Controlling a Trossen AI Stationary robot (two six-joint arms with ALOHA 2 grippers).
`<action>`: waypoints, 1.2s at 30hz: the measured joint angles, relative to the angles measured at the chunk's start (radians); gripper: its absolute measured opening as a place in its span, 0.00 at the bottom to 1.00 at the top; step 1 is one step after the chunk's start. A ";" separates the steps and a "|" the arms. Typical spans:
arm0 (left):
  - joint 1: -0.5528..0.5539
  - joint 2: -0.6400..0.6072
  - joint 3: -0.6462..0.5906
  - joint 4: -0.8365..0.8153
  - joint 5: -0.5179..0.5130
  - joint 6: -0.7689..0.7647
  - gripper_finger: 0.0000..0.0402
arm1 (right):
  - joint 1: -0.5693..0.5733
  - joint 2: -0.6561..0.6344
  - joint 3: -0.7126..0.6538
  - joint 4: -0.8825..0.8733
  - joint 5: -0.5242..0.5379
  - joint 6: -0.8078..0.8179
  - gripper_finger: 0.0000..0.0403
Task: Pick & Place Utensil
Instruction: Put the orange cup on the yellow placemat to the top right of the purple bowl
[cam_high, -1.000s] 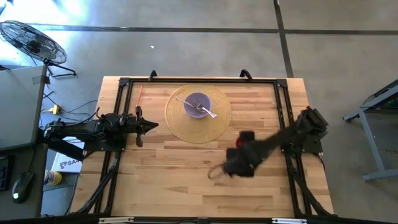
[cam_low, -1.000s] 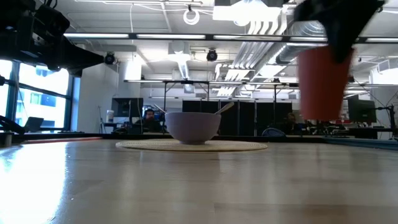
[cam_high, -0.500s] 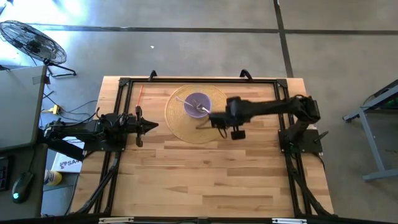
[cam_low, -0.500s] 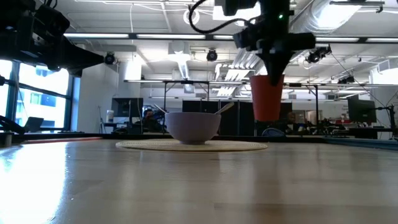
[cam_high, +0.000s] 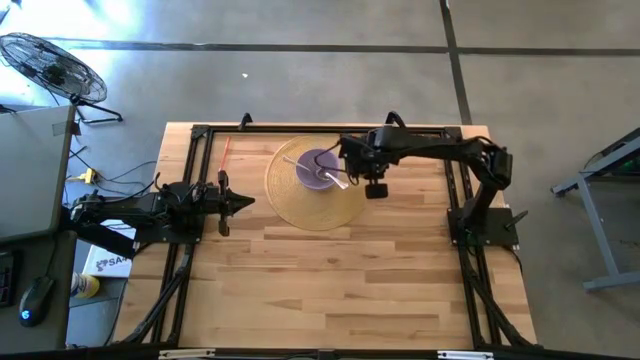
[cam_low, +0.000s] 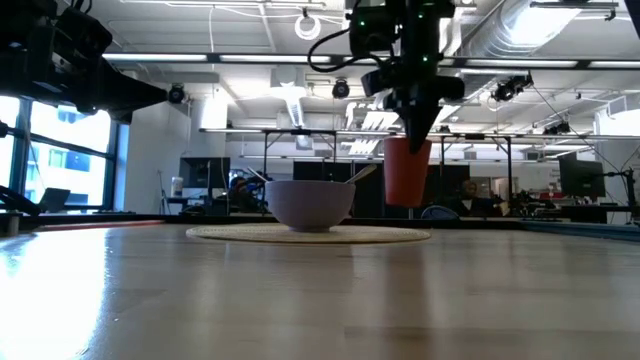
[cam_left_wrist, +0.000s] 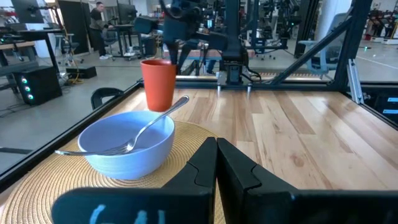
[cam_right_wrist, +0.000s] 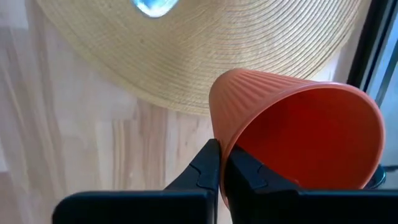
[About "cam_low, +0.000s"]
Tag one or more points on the black monitor beside pillar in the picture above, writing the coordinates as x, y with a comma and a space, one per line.
205, 172

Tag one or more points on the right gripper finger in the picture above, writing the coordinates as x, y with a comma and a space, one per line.
419, 130

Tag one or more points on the black angled arm base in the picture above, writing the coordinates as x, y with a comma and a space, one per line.
17, 200

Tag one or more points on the black monitor on arm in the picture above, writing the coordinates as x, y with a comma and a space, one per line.
581, 179

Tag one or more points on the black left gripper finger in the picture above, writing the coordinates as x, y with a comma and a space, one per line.
130, 95

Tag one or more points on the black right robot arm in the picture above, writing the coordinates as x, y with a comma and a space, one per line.
420, 30

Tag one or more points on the blue office chair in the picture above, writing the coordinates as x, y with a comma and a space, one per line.
440, 213

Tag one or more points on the blue table edge strip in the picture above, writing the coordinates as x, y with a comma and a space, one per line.
580, 230

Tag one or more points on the grey short post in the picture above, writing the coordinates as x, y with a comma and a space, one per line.
13, 224

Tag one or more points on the silver metal utensil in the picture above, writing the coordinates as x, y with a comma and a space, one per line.
257, 174

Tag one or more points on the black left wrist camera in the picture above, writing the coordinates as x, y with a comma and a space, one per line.
85, 32

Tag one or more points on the black room divider panels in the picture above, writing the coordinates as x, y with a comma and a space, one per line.
370, 200

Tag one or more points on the window with dark frame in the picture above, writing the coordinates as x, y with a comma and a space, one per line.
67, 150

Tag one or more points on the long ceiling light strip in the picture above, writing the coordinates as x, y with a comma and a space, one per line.
275, 58

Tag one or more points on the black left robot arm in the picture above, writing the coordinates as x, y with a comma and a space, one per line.
20, 12

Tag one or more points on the seated person behind bowl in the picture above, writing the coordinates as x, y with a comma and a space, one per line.
241, 192

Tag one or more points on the seated person at desk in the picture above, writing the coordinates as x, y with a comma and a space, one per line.
470, 200

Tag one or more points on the black ceiling mounted camera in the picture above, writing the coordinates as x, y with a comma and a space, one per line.
510, 87

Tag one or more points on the white cylindrical container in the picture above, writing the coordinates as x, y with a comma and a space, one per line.
177, 186

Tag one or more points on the open dark laptop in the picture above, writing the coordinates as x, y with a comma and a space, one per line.
54, 200

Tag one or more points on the pale lilac ceramic bowl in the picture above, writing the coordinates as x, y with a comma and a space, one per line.
309, 205

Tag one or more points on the black ceiling spotlight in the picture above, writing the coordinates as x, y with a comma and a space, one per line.
176, 94
340, 89

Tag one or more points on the red table edge strip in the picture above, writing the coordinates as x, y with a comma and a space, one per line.
100, 225

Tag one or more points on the round woven beige placemat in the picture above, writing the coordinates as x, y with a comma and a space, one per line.
390, 234

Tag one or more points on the orange plastic cup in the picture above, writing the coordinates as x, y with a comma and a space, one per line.
405, 175

